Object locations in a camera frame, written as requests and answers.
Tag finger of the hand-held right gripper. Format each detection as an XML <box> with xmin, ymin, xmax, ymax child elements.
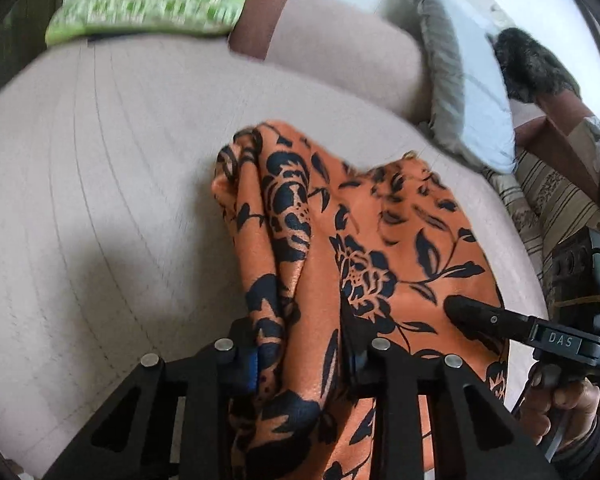
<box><xmin>444</xmin><ymin>295</ymin><xmax>536</xmax><ymax>347</ymax></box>

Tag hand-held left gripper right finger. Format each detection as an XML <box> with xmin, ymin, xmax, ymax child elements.
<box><xmin>340</xmin><ymin>307</ymin><xmax>573</xmax><ymax>480</ymax></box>

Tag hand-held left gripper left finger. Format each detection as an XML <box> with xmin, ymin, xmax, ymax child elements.
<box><xmin>42</xmin><ymin>317</ymin><xmax>261</xmax><ymax>480</ymax></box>

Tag orange black floral cloth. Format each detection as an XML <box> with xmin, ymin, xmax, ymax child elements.
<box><xmin>211</xmin><ymin>120</ymin><xmax>511</xmax><ymax>480</ymax></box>

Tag person's right hand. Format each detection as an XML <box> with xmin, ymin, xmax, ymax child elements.
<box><xmin>517</xmin><ymin>364</ymin><xmax>600</xmax><ymax>461</ymax></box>

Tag striped beige bed cover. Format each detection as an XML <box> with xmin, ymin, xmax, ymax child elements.
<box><xmin>484</xmin><ymin>146</ymin><xmax>600</xmax><ymax>302</ymax></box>

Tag grey fringed pillow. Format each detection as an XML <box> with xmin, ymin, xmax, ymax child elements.
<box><xmin>375</xmin><ymin>0</ymin><xmax>519</xmax><ymax>176</ymax></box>

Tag beige quilted mat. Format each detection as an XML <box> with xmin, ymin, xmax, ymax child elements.
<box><xmin>0</xmin><ymin>35</ymin><xmax>551</xmax><ymax>479</ymax></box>

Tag dark furry item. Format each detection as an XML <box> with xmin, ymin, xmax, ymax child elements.
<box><xmin>490</xmin><ymin>27</ymin><xmax>584</xmax><ymax>104</ymax></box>

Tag beige brown bolster cushion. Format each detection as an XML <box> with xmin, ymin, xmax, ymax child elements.
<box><xmin>228</xmin><ymin>0</ymin><xmax>434</xmax><ymax>124</ymax></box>

